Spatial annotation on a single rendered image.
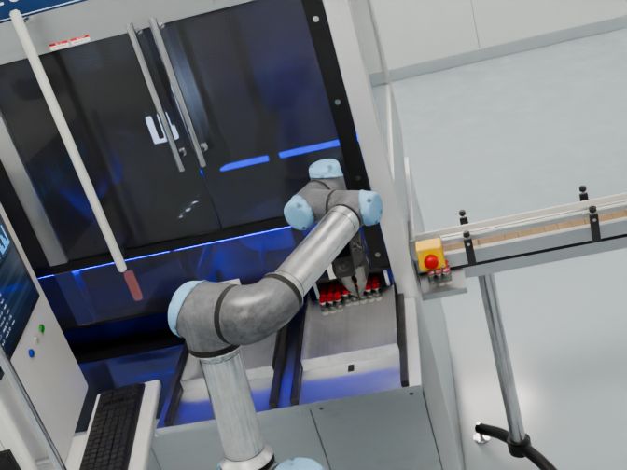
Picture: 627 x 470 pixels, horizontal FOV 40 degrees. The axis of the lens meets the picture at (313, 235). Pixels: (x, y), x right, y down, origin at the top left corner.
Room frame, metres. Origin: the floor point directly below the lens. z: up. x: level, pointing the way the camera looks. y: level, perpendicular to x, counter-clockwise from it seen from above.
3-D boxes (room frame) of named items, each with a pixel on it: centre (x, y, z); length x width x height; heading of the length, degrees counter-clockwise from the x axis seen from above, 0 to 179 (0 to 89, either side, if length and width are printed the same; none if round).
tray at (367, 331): (2.05, -0.03, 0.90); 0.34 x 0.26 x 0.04; 169
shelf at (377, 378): (2.01, 0.15, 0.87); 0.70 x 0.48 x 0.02; 79
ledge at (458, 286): (2.15, -0.32, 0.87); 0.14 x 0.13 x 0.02; 169
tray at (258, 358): (2.12, 0.30, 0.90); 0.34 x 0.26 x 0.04; 169
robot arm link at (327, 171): (1.87, -0.07, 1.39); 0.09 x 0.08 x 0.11; 141
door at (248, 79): (2.17, 0.03, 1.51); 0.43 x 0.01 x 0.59; 79
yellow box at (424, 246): (2.12, -0.30, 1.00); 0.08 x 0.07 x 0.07; 169
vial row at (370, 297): (2.16, -0.05, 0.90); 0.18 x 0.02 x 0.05; 79
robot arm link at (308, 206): (1.78, -0.02, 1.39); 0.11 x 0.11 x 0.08; 51
